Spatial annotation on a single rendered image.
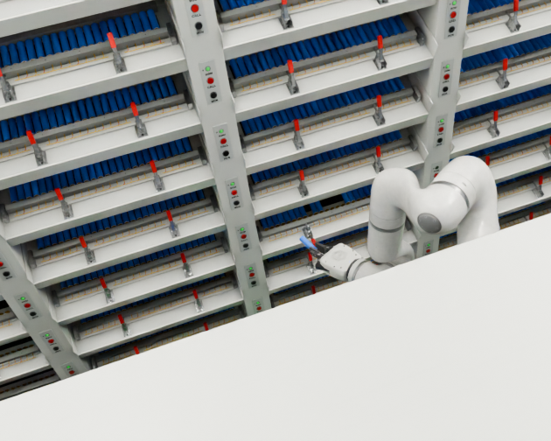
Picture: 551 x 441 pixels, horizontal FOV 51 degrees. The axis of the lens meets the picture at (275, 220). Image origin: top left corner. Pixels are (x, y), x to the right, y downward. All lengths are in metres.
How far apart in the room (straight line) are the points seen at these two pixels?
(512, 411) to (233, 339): 0.11
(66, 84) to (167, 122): 0.28
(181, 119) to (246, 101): 0.18
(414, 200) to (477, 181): 0.15
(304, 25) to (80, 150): 0.67
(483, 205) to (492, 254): 1.07
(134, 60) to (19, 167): 0.41
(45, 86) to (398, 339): 1.35
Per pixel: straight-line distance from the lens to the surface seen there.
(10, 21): 1.44
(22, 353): 2.20
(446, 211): 1.22
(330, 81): 1.68
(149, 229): 1.86
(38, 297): 1.93
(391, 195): 1.35
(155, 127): 1.60
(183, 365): 0.24
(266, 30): 1.55
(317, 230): 2.02
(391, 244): 1.48
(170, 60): 1.50
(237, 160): 1.69
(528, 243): 0.28
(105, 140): 1.61
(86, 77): 1.51
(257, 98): 1.63
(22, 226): 1.76
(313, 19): 1.58
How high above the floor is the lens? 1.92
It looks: 44 degrees down
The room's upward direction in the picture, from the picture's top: 9 degrees counter-clockwise
